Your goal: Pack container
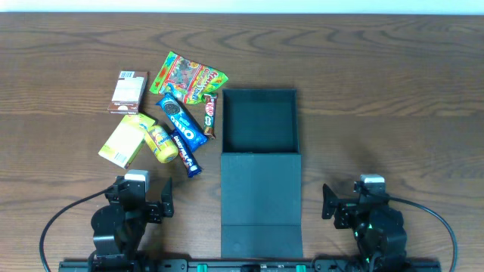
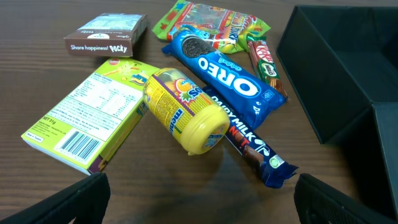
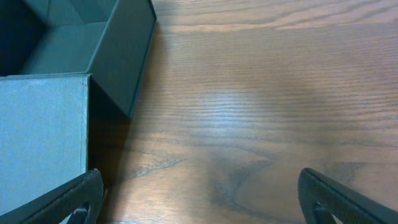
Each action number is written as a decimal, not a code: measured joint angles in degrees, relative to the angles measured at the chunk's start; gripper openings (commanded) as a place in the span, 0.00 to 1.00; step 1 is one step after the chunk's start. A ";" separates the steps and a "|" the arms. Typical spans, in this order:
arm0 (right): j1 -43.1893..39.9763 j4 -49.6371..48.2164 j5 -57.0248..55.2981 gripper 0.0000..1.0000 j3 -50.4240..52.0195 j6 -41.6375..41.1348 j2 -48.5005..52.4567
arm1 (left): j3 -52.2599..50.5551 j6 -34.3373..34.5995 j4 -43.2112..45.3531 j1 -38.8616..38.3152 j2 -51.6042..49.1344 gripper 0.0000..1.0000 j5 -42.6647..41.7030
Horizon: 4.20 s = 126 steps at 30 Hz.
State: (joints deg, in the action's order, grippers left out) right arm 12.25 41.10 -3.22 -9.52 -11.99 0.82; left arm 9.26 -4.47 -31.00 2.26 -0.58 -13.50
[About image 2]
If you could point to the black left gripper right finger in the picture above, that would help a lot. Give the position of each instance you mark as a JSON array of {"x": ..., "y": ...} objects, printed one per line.
[{"x": 318, "y": 203}]

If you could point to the brown Pocky box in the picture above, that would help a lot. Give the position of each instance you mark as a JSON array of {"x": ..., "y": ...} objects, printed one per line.
[{"x": 107, "y": 35}]

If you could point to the black gift box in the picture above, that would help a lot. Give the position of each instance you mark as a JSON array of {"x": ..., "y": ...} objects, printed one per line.
[{"x": 342, "y": 63}]

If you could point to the colourful gummy candy bag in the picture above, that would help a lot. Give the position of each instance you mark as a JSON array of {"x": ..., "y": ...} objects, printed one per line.
[{"x": 226, "y": 30}]

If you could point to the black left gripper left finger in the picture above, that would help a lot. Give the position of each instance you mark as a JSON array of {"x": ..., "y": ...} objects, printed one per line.
[{"x": 83, "y": 202}]

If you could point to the KitKat Milo bar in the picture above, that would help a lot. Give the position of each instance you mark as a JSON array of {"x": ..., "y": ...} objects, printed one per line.
[{"x": 263, "y": 63}]

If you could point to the green yellow snack box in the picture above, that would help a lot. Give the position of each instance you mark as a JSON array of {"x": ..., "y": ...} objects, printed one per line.
[{"x": 87, "y": 127}]

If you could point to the Dairy Milk chocolate bar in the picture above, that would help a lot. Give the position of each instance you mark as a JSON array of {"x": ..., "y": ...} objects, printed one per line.
[{"x": 269, "y": 167}]

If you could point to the blue Oreo pack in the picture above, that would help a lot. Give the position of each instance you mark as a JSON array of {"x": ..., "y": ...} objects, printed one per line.
[{"x": 249, "y": 96}]

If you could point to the yellow Mentos bottle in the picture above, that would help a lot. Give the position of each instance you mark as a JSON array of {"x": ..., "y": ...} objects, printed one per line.
[{"x": 189, "y": 114}]

